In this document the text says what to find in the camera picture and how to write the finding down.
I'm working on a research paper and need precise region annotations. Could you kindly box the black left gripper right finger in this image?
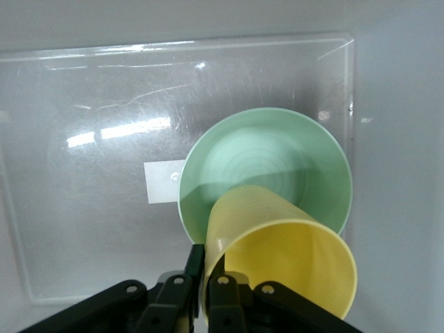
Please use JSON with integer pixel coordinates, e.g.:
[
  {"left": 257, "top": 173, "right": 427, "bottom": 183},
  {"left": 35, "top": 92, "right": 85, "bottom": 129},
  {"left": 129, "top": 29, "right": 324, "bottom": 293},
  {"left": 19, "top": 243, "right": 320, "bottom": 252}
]
[{"left": 207, "top": 272, "right": 362, "bottom": 333}]

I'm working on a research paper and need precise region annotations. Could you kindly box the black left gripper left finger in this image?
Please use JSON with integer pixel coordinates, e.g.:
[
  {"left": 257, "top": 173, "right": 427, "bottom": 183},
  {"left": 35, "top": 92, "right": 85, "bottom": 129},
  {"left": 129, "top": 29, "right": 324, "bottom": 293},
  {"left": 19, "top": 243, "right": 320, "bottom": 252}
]
[{"left": 17, "top": 244, "right": 206, "bottom": 333}]

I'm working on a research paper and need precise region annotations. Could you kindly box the yellow plastic cup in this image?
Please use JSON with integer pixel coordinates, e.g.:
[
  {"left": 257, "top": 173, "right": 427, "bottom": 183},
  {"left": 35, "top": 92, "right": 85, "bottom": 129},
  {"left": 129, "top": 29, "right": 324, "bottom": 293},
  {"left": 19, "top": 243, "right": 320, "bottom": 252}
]
[{"left": 203, "top": 185, "right": 358, "bottom": 321}]

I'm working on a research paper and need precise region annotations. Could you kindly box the mint green bowl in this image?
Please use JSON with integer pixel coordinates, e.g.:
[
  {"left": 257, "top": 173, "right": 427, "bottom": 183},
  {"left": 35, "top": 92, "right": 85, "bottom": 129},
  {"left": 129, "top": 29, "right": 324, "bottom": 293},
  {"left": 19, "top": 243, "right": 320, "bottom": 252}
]
[{"left": 177, "top": 107, "right": 354, "bottom": 246}]

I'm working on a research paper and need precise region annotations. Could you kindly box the white label sticker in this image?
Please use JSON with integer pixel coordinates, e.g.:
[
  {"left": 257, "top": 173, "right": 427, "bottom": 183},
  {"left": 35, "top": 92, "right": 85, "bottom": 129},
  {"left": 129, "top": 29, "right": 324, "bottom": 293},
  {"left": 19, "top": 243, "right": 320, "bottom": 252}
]
[{"left": 144, "top": 160, "right": 185, "bottom": 205}]

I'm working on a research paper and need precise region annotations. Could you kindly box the clear plastic bin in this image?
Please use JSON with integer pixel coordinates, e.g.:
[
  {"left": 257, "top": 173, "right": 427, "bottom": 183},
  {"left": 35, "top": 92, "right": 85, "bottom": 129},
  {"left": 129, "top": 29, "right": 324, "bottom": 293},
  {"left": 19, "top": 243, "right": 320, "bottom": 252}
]
[{"left": 0, "top": 0, "right": 444, "bottom": 333}]

